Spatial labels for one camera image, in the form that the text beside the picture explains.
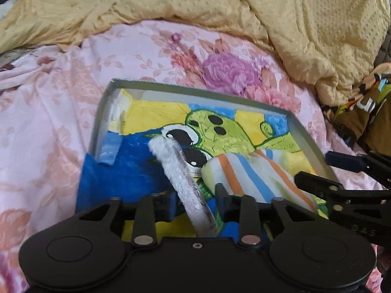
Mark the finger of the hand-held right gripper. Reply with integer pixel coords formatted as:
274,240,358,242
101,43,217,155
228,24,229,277
325,150,391,187
294,171,391,212

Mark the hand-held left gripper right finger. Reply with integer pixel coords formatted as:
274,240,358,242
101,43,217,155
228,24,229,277
215,183,309,248

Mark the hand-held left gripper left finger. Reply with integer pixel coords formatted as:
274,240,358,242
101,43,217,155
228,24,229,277
78,192,181,248

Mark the white fluffy sock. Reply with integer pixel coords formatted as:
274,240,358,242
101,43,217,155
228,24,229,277
148,137,222,239

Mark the orange blue striped cloth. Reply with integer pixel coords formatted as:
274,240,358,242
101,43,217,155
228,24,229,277
202,149,328,218

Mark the grey cardboard box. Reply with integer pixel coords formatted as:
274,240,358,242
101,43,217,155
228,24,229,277
88,79,340,220

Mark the brown printed blanket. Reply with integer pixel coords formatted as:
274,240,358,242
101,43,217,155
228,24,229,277
324,63,391,156

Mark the cartoon printed cloth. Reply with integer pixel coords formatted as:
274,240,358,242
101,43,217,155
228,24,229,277
75,88,330,242

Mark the pink floral bed sheet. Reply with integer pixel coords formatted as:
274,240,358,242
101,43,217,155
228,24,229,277
0,20,391,293

